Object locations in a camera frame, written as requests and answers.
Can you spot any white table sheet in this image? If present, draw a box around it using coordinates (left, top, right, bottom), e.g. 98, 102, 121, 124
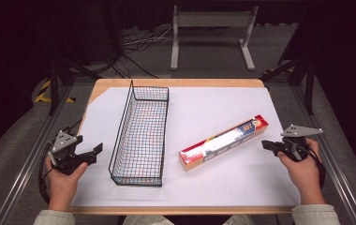
70, 86, 302, 208

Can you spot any white metal stand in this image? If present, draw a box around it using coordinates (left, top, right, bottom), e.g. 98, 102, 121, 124
170, 4, 260, 72

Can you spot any person's left hand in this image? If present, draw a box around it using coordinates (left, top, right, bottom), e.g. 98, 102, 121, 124
44, 157, 89, 212

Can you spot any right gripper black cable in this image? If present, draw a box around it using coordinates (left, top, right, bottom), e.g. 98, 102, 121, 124
304, 145, 327, 189

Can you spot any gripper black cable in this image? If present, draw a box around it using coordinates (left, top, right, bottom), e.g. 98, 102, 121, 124
37, 142, 56, 204
304, 145, 327, 189

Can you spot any aluminium rail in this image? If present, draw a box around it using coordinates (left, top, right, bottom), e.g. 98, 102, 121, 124
290, 83, 356, 225
0, 83, 75, 225

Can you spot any person's right hand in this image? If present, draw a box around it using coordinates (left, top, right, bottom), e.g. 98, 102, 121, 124
276, 138, 327, 206

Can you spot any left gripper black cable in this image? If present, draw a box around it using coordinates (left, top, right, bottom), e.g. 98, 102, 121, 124
37, 142, 56, 204

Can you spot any bundle of floor cables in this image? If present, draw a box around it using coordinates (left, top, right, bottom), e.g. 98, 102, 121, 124
111, 25, 174, 80

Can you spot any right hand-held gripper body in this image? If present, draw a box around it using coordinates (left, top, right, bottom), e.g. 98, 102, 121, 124
278, 124, 324, 163

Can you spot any black wire basket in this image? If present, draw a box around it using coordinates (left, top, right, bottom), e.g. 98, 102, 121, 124
108, 80, 171, 188

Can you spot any black tripod stand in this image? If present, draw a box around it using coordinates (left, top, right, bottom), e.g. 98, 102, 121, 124
260, 55, 317, 116
46, 12, 103, 116

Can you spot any yellow black striped tape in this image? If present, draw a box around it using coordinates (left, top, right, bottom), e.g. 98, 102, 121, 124
34, 80, 77, 104

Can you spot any long red foil box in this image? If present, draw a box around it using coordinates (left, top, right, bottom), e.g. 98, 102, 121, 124
178, 113, 270, 173

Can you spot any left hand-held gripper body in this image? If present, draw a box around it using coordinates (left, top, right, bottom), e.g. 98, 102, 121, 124
47, 130, 88, 175

